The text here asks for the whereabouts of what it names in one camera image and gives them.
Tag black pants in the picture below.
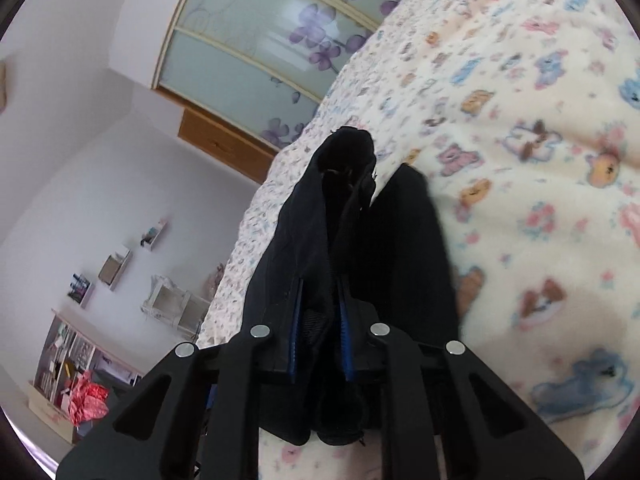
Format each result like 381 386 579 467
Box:
242 127 459 446

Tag red crumpled cloth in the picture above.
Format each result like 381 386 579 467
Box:
68 374 110 427

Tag pink white bookshelf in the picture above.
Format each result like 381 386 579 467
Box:
27 312 143 444

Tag brown wooden door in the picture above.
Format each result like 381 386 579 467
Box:
178 108 277 184

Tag teddy bear print bedspread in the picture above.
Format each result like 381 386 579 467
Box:
198 0 639 477

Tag frosted glass floral wardrobe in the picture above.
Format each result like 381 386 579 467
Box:
155 0 400 150

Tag middle white wall shelf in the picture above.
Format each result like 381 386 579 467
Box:
98 246 132 290

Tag white wall shelf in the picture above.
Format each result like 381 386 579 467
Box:
139 218 168 250
98 246 132 290

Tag wall shelf with books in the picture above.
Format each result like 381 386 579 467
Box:
66 273 93 309

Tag upper white wall shelf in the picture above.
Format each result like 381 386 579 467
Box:
139 218 168 250

